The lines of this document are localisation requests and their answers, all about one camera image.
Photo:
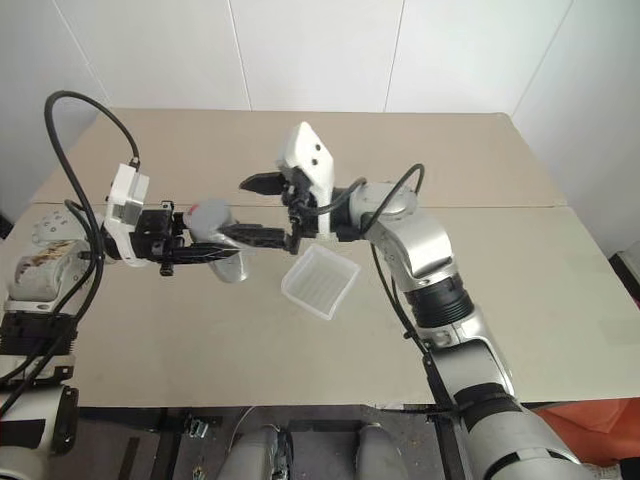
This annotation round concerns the silver metal jar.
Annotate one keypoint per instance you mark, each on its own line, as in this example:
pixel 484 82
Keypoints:
pixel 231 267

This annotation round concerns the grey jar lid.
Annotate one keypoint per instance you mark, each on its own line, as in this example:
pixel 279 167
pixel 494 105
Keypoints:
pixel 210 215

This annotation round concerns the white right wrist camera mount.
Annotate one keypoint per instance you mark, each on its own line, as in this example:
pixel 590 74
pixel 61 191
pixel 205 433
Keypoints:
pixel 310 155

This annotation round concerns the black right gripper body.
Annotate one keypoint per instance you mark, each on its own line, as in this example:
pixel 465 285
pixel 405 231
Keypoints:
pixel 302 210

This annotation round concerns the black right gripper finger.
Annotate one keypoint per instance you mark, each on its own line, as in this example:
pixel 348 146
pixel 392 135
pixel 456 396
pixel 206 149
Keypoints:
pixel 260 237
pixel 265 183

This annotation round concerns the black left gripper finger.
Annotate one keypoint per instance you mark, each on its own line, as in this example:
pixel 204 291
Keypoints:
pixel 181 227
pixel 205 253

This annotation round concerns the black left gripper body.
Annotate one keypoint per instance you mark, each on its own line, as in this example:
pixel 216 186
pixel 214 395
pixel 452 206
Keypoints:
pixel 152 232

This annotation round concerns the grey rounded shape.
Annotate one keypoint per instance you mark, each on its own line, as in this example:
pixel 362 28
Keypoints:
pixel 255 452

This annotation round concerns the translucent white plastic box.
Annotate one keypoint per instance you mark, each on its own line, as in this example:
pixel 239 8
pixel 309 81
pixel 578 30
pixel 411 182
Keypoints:
pixel 320 280

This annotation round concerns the orange fabric object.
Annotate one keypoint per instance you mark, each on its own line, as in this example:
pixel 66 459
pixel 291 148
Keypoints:
pixel 585 420

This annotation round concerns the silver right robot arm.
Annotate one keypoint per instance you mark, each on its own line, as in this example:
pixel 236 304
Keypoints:
pixel 425 245

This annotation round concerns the dark grey box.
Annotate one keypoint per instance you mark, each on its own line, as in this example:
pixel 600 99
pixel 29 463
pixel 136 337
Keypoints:
pixel 627 275

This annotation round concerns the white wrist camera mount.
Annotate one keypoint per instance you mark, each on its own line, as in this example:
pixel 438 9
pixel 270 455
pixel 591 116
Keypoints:
pixel 124 192
pixel 310 155

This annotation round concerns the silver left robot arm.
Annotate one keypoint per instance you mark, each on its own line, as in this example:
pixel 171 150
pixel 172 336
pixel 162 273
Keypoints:
pixel 45 280

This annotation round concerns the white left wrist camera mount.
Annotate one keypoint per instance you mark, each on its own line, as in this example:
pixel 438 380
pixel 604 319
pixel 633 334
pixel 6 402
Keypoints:
pixel 124 192

